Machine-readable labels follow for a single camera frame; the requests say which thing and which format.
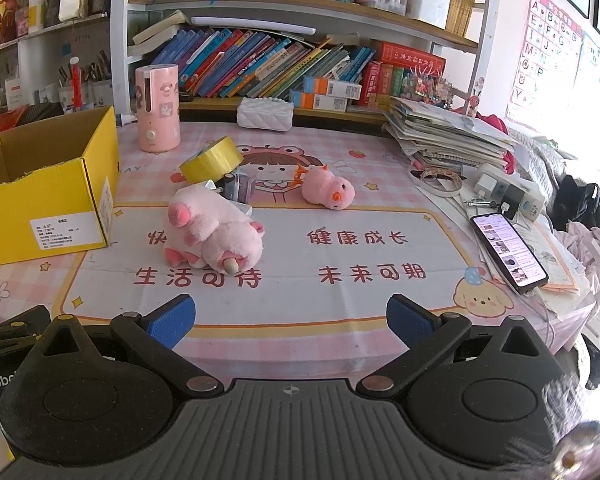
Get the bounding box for yellow tape roll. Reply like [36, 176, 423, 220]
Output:
[179, 136, 243, 183]

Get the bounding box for row of leaning colourful books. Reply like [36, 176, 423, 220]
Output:
[150, 27, 376, 98]

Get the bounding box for group of desk pen holders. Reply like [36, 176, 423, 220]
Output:
[57, 55, 113, 111]

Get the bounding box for black bag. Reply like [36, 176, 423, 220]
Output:
[552, 175, 600, 231]

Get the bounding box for black smartphone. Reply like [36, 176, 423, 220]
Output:
[469, 212, 550, 295]

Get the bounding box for white rolled paper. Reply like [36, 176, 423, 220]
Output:
[190, 15, 321, 33]

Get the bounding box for pale pink cloth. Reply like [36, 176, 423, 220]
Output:
[562, 220, 600, 311]

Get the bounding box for pink cylindrical humidifier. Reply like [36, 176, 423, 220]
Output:
[135, 62, 182, 152]

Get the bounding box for red boxed book set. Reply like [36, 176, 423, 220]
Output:
[359, 42, 446, 108]

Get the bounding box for white tape ring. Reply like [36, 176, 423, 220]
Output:
[414, 167, 463, 196]

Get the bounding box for orange and white carton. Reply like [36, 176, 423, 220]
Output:
[290, 91, 351, 111]
[302, 76, 363, 97]

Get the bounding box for white side shelf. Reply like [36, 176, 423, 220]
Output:
[0, 10, 113, 111]

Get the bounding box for black charger plug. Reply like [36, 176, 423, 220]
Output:
[500, 183, 527, 221]

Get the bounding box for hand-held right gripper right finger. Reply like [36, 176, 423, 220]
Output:
[356, 294, 549, 396]

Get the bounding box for yellow cardboard box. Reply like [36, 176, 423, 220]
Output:
[0, 106, 121, 268]

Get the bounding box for small dark metallic object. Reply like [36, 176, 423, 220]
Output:
[215, 172, 255, 207]

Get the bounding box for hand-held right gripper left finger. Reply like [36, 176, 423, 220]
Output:
[34, 294, 218, 394]

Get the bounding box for thick white book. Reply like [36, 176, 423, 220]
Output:
[130, 10, 191, 56]

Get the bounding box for black printer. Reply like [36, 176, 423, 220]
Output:
[0, 102, 66, 131]

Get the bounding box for large pink plush pig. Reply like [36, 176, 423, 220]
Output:
[164, 187, 266, 273]

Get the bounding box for small pink plush toy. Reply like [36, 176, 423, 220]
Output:
[294, 164, 356, 209]

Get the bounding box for white bookshelf frame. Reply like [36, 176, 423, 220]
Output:
[110, 0, 503, 126]

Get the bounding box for white power strip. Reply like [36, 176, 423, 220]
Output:
[472, 162, 548, 222]

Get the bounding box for pink alphabet wall poster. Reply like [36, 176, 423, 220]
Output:
[505, 0, 586, 121]

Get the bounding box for white and yellow cup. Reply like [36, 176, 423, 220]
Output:
[27, 0, 47, 31]

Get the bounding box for stack of papers and notebooks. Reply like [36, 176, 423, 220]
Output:
[382, 96, 518, 171]

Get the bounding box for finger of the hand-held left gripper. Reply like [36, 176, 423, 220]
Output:
[0, 332, 38, 361]
[0, 307, 51, 341]

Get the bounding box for white charger plug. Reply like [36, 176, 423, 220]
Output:
[474, 170, 506, 200]

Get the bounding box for white pen container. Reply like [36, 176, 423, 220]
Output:
[407, 0, 452, 30]

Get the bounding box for white quilted pouch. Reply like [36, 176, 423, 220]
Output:
[236, 97, 295, 132]

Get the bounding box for loose paper sheets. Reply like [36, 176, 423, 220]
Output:
[420, 185, 581, 306]

